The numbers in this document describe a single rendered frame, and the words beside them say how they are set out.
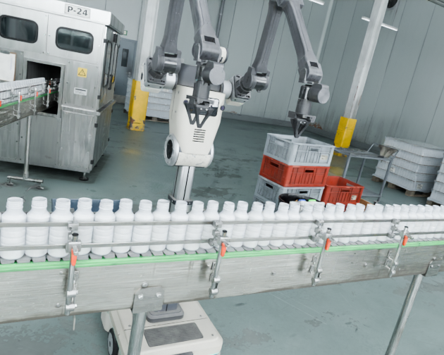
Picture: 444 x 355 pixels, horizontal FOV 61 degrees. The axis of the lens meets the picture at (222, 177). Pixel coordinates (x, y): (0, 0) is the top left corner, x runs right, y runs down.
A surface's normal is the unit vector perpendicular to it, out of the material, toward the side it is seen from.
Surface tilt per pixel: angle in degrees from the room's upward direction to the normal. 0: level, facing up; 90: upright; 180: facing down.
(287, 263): 90
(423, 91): 90
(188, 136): 90
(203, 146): 90
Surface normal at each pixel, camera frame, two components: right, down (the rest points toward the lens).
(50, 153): 0.16, 0.30
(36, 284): 0.44, 0.32
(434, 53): -0.88, -0.05
